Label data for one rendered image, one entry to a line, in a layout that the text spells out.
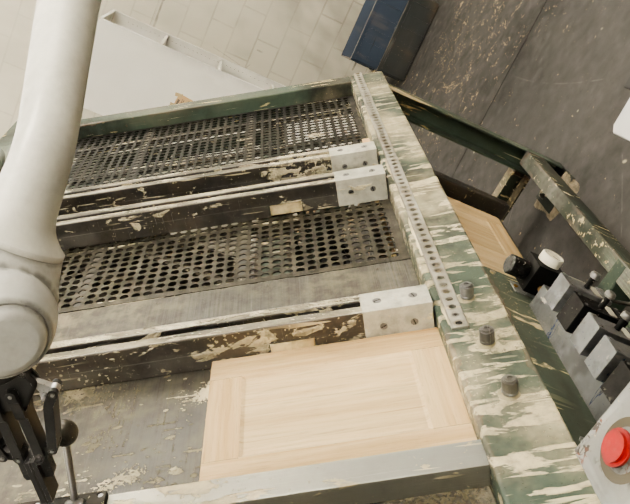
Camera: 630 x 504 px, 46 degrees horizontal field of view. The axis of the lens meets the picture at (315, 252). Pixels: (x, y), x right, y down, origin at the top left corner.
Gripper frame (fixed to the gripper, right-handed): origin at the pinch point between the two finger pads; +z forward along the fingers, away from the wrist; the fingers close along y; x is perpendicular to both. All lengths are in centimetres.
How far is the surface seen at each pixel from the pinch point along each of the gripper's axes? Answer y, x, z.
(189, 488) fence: 15.7, 5.8, 11.6
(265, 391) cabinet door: 26.1, 27.7, 14.0
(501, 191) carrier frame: 110, 191, 63
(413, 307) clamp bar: 53, 38, 9
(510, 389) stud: 63, 13, 9
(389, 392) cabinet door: 46, 23, 14
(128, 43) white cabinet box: -66, 415, 28
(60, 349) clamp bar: -10.9, 42.3, 9.0
